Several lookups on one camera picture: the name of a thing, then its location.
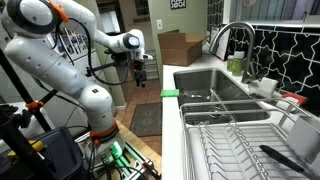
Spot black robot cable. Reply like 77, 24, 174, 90
54, 17, 135, 87

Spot yellow tool handle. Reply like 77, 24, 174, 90
6, 139, 46, 159

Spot steel wire dish rack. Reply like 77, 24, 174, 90
179, 97, 320, 180

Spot white sponge caddy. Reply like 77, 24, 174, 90
247, 76, 279, 98

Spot orange clamp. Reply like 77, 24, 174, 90
24, 100, 45, 111

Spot grey floor mat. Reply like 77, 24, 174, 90
129, 101, 163, 138

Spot brown cardboard box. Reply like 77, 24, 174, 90
157, 29, 207, 67

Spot red black clamp tool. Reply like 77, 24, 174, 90
141, 159, 162, 179

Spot black tripod stand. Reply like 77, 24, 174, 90
0, 48, 59, 180

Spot black camera stand rod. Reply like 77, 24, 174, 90
85, 61, 118, 78

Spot wire shoe shelf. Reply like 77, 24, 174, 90
145, 49, 160, 82

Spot black utensil handle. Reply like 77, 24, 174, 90
259, 144, 318, 180

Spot green sponge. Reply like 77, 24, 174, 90
159, 88, 181, 99

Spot tall green soap bottle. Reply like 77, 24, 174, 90
231, 50, 246, 77

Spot white paper card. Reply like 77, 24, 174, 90
210, 26, 232, 62

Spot white fridge with photos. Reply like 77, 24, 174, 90
49, 27, 101, 68

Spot short green soap bottle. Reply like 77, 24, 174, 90
226, 54, 235, 73

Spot stainless steel sink basin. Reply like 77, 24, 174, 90
172, 68, 271, 127

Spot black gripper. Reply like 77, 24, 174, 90
132, 60, 148, 89

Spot black white patterned picture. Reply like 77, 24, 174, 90
169, 0, 187, 11

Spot red rimmed white scrubber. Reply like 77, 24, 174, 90
281, 92, 309, 108

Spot steel gooseneck faucet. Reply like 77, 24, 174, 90
208, 21, 259, 85

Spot white utensil holder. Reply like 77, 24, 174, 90
286, 114, 320, 163

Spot dark blue bin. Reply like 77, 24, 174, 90
0, 126, 85, 180

